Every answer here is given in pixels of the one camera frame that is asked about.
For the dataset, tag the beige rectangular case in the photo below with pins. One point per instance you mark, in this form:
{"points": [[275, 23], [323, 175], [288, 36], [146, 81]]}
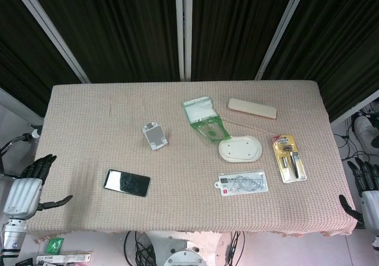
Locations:
{"points": [[252, 108]]}

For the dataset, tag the white robot body shell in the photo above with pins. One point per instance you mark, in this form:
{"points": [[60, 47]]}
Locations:
{"points": [[366, 129]]}

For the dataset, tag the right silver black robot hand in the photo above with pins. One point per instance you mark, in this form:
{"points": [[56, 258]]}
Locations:
{"points": [[366, 186]]}

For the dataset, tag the yellow razor blister pack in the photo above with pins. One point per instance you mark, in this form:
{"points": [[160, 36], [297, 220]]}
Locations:
{"points": [[288, 158]]}

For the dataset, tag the pink knitted tablecloth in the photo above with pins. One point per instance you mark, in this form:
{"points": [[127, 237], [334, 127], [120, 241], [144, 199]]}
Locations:
{"points": [[189, 206]]}

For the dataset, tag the cream oval soap dish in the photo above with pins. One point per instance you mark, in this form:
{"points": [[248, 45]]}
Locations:
{"points": [[240, 148]]}

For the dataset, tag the black metal chair frame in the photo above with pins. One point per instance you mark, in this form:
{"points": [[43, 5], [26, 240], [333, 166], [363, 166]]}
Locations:
{"points": [[14, 143]]}

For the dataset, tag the white centre frame post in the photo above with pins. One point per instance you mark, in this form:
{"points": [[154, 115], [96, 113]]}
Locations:
{"points": [[183, 30]]}

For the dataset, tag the grey round robot base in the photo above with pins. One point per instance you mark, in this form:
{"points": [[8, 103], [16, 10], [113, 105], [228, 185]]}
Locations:
{"points": [[185, 255]]}

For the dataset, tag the white slanted frame post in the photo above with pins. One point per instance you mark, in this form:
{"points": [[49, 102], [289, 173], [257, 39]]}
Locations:
{"points": [[48, 30], [278, 30]]}

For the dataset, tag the clear ruler set package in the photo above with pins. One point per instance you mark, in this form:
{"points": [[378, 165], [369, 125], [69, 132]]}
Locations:
{"points": [[241, 184]]}

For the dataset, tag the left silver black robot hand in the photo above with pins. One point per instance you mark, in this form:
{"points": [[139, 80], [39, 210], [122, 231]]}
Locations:
{"points": [[23, 189]]}

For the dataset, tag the green plastic packet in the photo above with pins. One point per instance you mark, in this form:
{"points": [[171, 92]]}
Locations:
{"points": [[55, 244]]}

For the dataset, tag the grey phone stand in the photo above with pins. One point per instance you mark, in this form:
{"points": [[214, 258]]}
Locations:
{"points": [[155, 136]]}

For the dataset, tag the black smartphone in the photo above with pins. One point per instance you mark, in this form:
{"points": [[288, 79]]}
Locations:
{"points": [[127, 182]]}

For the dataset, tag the green clear plastic bag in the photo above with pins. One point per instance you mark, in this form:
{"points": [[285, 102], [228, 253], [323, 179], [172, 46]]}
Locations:
{"points": [[204, 118]]}

